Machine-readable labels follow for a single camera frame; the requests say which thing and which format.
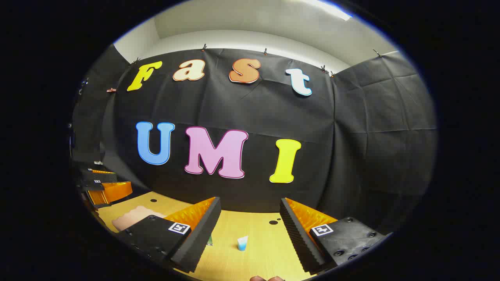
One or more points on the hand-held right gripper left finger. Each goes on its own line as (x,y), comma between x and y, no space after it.
(203,234)

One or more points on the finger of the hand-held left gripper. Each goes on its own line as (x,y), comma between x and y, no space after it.
(101,177)
(113,191)

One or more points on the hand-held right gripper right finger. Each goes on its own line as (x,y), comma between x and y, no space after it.
(299,242)

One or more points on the green tube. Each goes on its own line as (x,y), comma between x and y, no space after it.
(210,241)

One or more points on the pink suitcase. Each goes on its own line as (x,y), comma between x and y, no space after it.
(133,219)

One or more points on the blue and white tube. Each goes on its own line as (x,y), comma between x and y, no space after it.
(242,245)

